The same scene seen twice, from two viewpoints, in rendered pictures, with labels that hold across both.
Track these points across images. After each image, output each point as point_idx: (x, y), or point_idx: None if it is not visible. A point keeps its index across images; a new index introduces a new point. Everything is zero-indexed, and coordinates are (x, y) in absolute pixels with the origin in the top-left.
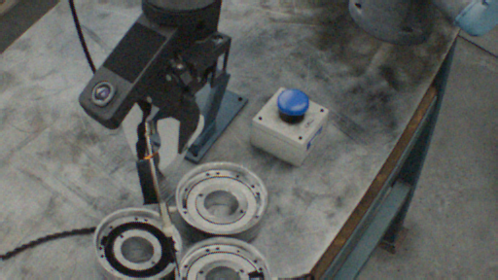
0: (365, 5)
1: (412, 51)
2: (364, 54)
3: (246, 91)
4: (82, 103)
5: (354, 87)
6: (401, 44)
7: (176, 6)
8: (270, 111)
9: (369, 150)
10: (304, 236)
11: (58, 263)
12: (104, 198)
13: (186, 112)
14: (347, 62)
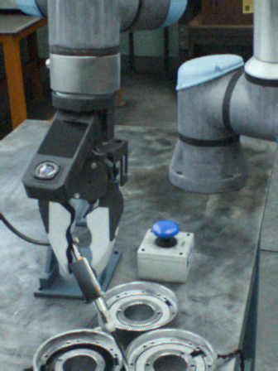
0: (186, 167)
1: (237, 193)
2: (198, 205)
3: (117, 248)
4: (27, 183)
5: (200, 226)
6: (225, 191)
7: (92, 89)
8: (148, 243)
9: (235, 260)
10: (217, 325)
11: None
12: (26, 346)
13: (113, 194)
14: (187, 214)
